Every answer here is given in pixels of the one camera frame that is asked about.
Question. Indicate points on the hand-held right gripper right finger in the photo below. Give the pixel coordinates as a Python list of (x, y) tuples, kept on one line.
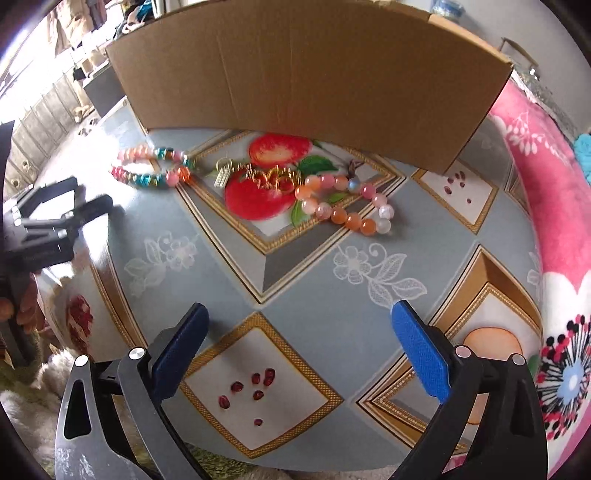
[(420, 355)]

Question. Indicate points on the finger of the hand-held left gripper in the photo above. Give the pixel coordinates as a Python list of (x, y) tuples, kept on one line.
[(92, 207), (64, 189)]

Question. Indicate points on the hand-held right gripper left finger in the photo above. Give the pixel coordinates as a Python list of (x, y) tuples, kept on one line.
[(180, 355)]

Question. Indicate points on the silver rectangular earring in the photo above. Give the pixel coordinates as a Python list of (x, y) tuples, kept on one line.
[(223, 174)]

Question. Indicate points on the gold drop earring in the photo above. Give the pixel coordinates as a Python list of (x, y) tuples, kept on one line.
[(242, 171)]

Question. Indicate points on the brown cardboard box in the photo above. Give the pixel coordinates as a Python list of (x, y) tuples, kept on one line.
[(314, 78)]

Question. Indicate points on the person's left hand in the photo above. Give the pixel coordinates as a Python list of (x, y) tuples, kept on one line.
[(34, 300)]

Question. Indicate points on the fruit print tablecloth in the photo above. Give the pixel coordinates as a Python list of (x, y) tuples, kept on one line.
[(300, 286)]

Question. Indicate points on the hanging clothes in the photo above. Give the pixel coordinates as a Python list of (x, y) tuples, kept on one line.
[(69, 27)]

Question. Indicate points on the white fluffy blanket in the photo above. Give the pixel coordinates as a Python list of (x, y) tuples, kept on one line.
[(27, 415)]

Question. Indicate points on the pink floral blanket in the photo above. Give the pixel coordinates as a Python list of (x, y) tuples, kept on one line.
[(531, 207)]

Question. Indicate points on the light blue quilt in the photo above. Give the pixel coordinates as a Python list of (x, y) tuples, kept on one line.
[(582, 154)]

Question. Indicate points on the silver quilted cover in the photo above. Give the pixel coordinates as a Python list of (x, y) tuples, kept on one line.
[(549, 101)]

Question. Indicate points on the blue water dispenser bottle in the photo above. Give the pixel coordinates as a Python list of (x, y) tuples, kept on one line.
[(445, 8)]

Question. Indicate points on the metal frame chair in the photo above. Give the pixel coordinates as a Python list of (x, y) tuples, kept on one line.
[(510, 42)]

